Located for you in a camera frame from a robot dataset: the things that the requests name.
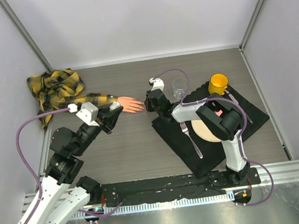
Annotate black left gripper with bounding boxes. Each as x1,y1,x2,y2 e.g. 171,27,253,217
69,101,128,156

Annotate white nail polish bottle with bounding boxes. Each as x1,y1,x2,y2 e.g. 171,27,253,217
110,102,121,111

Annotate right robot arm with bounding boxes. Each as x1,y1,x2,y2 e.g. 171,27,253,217
145,89,250,186

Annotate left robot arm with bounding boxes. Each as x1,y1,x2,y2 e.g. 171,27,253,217
17,102,123,224

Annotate mannequin hand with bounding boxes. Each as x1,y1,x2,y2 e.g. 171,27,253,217
118,96,144,113

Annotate clear plastic cup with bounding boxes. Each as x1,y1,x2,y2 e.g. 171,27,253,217
172,77,188,100

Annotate silver fork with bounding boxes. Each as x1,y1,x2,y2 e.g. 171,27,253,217
179,122,203,159

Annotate pink cream plate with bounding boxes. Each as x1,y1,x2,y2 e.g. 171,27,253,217
191,120,221,143

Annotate yellow plaid shirt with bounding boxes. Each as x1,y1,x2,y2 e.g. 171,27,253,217
25,62,121,131

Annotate yellow mug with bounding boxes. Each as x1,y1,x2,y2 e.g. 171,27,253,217
208,73,229,96

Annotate black scalloped placemat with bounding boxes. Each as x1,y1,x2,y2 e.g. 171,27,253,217
152,85,269,178

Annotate silver knife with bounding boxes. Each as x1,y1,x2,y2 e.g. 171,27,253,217
225,89,254,125

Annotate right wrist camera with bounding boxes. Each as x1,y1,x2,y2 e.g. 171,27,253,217
149,77,164,92

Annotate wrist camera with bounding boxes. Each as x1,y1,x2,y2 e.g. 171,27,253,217
149,77,164,92
67,102,99,126

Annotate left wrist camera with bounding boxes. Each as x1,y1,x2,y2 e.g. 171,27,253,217
67,102,99,126

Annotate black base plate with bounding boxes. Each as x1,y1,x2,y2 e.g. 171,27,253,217
102,168,261,207

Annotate white cable duct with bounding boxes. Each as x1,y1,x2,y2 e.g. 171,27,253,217
68,192,235,221

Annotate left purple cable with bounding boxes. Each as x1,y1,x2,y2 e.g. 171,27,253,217
0,107,83,224

